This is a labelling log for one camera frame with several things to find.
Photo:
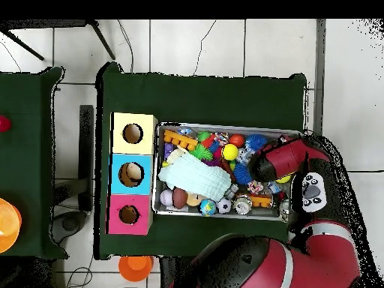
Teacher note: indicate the orange red ball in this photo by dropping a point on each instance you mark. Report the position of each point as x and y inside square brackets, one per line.
[237, 140]

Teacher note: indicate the red plastic cup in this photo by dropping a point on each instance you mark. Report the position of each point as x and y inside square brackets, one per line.
[3, 123]

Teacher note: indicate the mint green cloth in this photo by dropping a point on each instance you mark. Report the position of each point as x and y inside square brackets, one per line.
[195, 177]

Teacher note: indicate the black upright stand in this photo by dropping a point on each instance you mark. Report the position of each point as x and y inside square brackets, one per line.
[86, 150]

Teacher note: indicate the shallow clear mesh bin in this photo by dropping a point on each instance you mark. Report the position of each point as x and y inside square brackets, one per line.
[210, 214]

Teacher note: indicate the wooden three-hole box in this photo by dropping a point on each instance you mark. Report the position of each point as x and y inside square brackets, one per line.
[147, 186]

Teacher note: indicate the large orange plastic cup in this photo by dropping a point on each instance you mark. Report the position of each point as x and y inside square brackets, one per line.
[9, 225]

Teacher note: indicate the smooth yellow ball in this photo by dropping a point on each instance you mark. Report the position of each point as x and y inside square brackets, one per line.
[230, 151]

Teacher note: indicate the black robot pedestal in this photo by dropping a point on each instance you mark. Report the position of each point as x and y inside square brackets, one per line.
[166, 270]

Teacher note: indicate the black white soccer ball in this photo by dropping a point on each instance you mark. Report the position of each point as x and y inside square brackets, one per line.
[223, 205]

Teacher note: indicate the yellow tennis ball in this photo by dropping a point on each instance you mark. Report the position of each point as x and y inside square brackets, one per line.
[283, 179]

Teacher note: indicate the dark green table cloth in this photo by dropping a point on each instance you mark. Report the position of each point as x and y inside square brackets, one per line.
[27, 99]
[195, 99]

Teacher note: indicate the black tripod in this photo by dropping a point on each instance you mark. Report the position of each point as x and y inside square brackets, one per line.
[102, 40]

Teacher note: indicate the blue spiky ball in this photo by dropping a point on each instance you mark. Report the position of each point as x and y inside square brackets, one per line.
[241, 174]
[255, 141]

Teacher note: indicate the globe print ball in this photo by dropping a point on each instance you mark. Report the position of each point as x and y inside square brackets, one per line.
[207, 207]

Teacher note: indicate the brown football toy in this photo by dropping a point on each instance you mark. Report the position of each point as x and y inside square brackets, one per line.
[180, 198]

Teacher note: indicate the white baseball toy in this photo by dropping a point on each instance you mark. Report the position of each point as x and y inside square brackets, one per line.
[166, 197]

